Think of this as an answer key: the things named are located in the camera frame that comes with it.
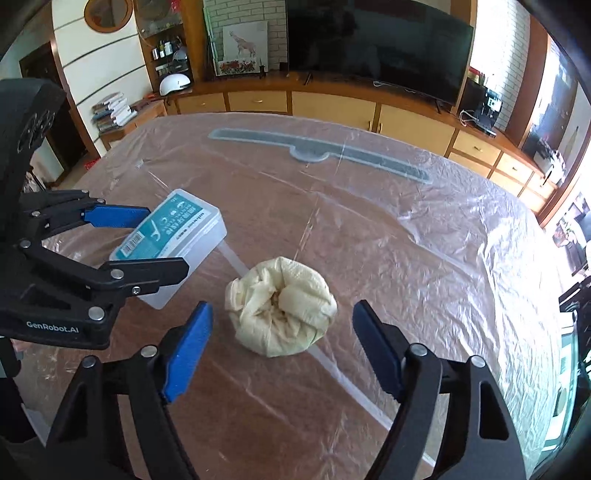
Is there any black flat television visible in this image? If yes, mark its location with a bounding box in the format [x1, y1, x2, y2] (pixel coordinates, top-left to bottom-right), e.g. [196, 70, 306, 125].
[285, 0, 476, 103]

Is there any long wooden cabinet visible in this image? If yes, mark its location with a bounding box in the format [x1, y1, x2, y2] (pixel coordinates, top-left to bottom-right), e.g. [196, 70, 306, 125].
[99, 69, 562, 219]

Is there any black coffee machine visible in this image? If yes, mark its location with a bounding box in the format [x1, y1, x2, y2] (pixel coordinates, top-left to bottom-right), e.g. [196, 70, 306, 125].
[471, 83, 505, 137]

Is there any white helmet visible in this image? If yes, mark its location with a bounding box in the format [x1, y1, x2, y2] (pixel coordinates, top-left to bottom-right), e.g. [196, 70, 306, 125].
[159, 73, 194, 97]

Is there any animal picture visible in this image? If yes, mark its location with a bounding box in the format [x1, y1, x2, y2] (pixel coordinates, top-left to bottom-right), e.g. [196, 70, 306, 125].
[214, 21, 270, 77]

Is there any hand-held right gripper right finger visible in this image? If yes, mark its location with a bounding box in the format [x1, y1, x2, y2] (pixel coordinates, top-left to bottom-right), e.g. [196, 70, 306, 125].
[352, 300, 527, 480]

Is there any long grey table mat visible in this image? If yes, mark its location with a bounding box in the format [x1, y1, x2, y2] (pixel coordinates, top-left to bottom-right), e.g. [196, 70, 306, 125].
[208, 128, 431, 185]

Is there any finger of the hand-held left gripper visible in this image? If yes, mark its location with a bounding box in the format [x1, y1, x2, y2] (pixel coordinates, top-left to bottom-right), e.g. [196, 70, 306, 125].
[18, 240, 191, 320]
[18, 188, 153, 246]

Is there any wooden shelf with bottles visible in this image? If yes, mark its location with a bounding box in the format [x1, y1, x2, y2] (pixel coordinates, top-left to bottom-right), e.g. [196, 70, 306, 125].
[137, 0, 207, 89]

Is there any round wooden frame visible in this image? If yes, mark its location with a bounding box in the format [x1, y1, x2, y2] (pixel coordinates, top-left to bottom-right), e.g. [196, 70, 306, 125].
[84, 0, 134, 33]

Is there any yellow cloth bag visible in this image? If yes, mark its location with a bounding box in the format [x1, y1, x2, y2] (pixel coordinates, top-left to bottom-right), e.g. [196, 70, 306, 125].
[224, 256, 339, 359]

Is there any clear plastic box teal label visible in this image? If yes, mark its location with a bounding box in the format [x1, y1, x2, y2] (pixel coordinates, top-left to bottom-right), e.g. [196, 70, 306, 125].
[108, 188, 228, 310]

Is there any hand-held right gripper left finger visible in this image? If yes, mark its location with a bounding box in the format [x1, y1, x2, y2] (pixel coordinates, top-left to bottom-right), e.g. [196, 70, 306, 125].
[46, 301, 214, 480]

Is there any stack of books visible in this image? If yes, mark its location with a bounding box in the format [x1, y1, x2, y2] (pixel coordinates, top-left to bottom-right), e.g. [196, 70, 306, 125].
[90, 92, 139, 136]

